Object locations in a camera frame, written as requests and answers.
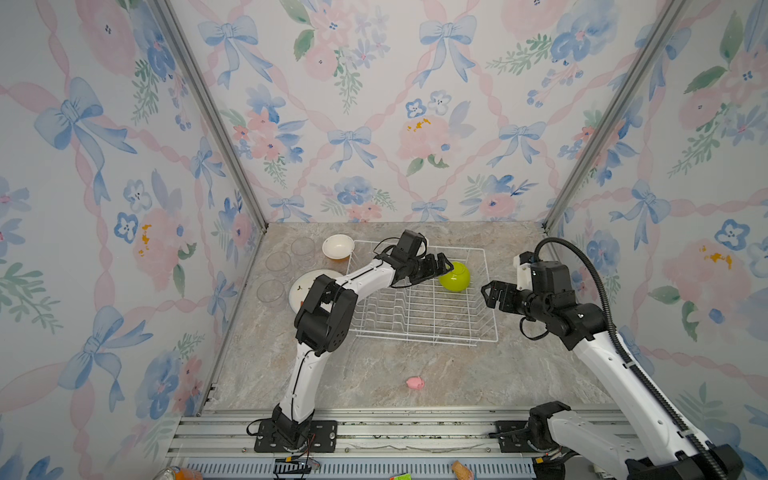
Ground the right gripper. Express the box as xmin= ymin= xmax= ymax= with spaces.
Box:
xmin=481 ymin=280 xmax=550 ymax=325

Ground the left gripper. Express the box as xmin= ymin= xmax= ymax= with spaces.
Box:
xmin=406 ymin=252 xmax=454 ymax=286

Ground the lime green bowl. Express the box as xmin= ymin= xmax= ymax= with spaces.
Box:
xmin=439 ymin=262 xmax=471 ymax=293

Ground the orange bowl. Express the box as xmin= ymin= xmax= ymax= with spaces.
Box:
xmin=322 ymin=234 xmax=354 ymax=261

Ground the clear glass cup front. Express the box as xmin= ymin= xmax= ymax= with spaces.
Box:
xmin=291 ymin=237 xmax=316 ymax=258

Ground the clear glass cup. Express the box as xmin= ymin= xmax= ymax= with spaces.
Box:
xmin=256 ymin=279 xmax=285 ymax=304
xmin=265 ymin=251 xmax=292 ymax=275
xmin=291 ymin=237 xmax=316 ymax=258

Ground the watermelon pattern plate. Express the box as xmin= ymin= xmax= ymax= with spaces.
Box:
xmin=288 ymin=269 xmax=342 ymax=313

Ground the clear glass cup back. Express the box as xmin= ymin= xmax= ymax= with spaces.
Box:
xmin=265 ymin=251 xmax=292 ymax=275

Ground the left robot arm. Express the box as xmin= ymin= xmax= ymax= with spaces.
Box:
xmin=271 ymin=230 xmax=454 ymax=450

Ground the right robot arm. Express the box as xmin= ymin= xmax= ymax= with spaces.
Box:
xmin=481 ymin=261 xmax=744 ymax=479

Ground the small pink object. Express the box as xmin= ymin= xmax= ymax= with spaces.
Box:
xmin=406 ymin=376 xmax=425 ymax=391

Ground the white wire dish rack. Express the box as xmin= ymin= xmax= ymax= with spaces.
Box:
xmin=350 ymin=245 xmax=498 ymax=347

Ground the black corrugated cable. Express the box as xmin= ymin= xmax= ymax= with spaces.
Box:
xmin=532 ymin=236 xmax=730 ymax=480

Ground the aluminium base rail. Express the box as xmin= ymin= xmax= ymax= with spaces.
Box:
xmin=164 ymin=407 xmax=667 ymax=480

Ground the right aluminium corner post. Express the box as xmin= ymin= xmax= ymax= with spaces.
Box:
xmin=542 ymin=0 xmax=690 ymax=233

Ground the aluminium corner post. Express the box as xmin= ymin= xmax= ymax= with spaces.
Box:
xmin=542 ymin=0 xmax=690 ymax=233
xmin=148 ymin=0 xmax=267 ymax=234

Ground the left aluminium corner post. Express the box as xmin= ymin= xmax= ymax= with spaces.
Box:
xmin=148 ymin=0 xmax=267 ymax=234

